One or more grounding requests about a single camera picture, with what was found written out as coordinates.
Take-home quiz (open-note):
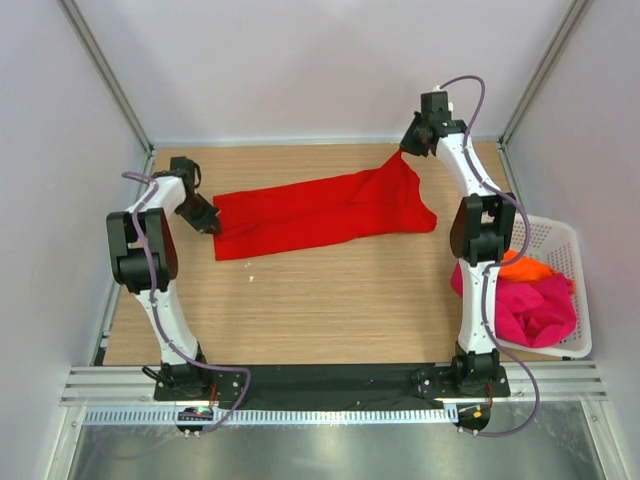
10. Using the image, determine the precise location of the right rear frame post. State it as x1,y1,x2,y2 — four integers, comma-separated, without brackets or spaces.
498,0,592,150

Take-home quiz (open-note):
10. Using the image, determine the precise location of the frame post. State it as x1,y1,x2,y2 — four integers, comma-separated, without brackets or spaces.
498,0,592,150
57,0,154,156

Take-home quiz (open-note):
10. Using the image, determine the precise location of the orange t shirt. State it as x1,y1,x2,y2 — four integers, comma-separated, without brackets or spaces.
499,256,557,283

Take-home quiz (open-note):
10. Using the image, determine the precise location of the left rear frame post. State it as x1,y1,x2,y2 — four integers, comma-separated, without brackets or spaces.
57,0,154,156

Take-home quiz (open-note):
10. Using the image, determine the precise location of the pink t shirt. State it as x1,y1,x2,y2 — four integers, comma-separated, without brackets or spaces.
449,262,577,350

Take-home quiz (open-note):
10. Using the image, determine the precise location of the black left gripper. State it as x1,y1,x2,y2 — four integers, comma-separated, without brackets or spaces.
176,194,222,236

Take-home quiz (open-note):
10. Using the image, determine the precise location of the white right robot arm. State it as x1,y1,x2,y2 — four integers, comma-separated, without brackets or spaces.
400,89,515,399

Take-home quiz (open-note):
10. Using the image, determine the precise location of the red t shirt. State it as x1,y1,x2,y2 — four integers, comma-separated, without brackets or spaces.
214,151,437,261

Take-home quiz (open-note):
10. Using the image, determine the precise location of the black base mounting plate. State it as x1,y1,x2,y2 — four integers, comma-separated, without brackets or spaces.
142,363,510,412

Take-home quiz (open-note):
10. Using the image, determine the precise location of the white slotted cable duct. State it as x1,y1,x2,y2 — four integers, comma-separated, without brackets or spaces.
83,405,458,427

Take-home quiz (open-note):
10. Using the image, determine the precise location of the white perforated laundry basket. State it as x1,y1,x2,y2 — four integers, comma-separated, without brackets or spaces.
500,215,592,359

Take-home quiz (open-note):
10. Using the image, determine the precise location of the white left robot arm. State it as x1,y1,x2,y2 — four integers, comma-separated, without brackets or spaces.
106,156,221,400

